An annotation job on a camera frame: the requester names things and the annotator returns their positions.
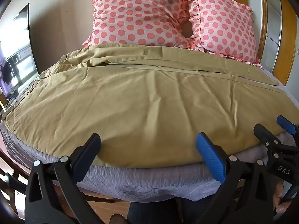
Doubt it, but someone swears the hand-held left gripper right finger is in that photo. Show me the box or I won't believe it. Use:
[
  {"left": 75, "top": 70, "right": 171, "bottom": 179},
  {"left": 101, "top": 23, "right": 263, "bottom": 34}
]
[{"left": 196, "top": 132, "right": 274, "bottom": 224}]

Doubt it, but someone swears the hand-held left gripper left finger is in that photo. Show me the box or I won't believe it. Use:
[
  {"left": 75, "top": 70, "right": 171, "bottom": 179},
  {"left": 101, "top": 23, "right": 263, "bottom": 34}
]
[{"left": 24, "top": 133, "right": 103, "bottom": 224}]

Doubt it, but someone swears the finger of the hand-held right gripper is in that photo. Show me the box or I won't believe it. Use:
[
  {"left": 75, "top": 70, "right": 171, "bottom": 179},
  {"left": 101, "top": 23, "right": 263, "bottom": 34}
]
[
  {"left": 253, "top": 123, "right": 281, "bottom": 155},
  {"left": 277, "top": 115, "right": 299, "bottom": 136}
]

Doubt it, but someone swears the olive green bed sheet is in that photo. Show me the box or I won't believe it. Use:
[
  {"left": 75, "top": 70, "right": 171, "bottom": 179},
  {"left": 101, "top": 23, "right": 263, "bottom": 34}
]
[{"left": 4, "top": 43, "right": 299, "bottom": 169}]

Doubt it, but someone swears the person's right hand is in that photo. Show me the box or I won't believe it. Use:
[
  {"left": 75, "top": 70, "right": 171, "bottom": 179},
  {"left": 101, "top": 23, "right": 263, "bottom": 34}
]
[{"left": 272, "top": 182, "right": 295, "bottom": 215}]

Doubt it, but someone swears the bed with grey sheet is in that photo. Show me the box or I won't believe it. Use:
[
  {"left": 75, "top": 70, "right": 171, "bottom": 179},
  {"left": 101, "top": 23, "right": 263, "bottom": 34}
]
[{"left": 0, "top": 68, "right": 299, "bottom": 203}]

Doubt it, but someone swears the person's leg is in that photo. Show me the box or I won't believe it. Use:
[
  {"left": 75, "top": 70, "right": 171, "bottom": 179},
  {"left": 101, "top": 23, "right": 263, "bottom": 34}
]
[{"left": 127, "top": 196, "right": 212, "bottom": 224}]

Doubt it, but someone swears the wooden wardrobe with grey panels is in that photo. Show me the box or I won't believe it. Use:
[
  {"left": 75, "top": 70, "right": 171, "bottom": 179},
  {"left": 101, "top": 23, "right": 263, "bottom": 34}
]
[{"left": 263, "top": 0, "right": 299, "bottom": 92}]

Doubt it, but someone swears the small pink polka dot pillow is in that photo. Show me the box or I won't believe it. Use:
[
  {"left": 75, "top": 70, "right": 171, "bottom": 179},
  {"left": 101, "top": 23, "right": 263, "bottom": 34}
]
[{"left": 184, "top": 0, "right": 264, "bottom": 69}]

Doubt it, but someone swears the wooden headboard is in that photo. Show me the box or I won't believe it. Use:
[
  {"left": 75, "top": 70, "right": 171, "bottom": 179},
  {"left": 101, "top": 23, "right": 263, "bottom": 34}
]
[{"left": 228, "top": 0, "right": 268, "bottom": 50}]

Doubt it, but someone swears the large pink polka dot pillow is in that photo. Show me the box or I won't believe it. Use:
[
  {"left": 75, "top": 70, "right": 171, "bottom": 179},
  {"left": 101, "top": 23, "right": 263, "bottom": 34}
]
[{"left": 82, "top": 0, "right": 199, "bottom": 50}]

